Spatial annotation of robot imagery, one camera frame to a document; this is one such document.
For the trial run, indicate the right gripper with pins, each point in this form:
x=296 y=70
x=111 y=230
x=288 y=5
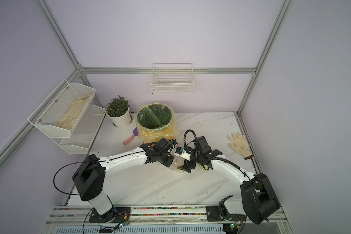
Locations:
x=188 y=164

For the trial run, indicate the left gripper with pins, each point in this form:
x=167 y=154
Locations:
x=168 y=163

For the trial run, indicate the glass oatmeal jar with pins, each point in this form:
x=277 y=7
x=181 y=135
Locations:
x=177 y=164

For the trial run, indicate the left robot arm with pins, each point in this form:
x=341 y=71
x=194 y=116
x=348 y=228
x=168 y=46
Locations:
x=92 y=172

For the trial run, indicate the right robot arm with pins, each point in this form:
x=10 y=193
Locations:
x=258 y=199

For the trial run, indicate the orange trash bin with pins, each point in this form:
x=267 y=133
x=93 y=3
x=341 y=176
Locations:
x=159 y=139

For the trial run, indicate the white work glove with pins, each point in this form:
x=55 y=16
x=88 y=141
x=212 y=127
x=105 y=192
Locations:
x=239 y=144

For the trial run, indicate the potted green plant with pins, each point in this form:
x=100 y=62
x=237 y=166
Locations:
x=118 y=111

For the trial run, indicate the lower white mesh shelf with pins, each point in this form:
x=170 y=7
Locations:
x=84 y=134

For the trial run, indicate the white mesh shelf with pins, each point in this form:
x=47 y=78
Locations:
x=50 y=116
x=84 y=134

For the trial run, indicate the beige cloth in shelf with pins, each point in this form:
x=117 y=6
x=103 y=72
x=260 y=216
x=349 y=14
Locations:
x=69 y=119

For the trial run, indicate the upper white mesh shelf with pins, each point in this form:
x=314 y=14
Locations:
x=50 y=116

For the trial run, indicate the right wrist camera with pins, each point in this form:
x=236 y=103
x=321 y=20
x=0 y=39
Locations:
x=180 y=152

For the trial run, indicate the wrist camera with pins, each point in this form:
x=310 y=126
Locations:
x=174 y=143
x=180 y=152

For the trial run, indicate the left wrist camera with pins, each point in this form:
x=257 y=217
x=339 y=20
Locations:
x=174 y=143

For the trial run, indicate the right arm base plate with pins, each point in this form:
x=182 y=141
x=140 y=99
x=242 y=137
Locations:
x=217 y=213

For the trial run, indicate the white wire wall basket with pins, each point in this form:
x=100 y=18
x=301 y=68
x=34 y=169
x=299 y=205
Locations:
x=172 y=78

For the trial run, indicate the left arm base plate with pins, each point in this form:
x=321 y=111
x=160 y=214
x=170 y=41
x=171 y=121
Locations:
x=115 y=215

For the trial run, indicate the aluminium mounting rail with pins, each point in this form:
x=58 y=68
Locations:
x=159 y=219

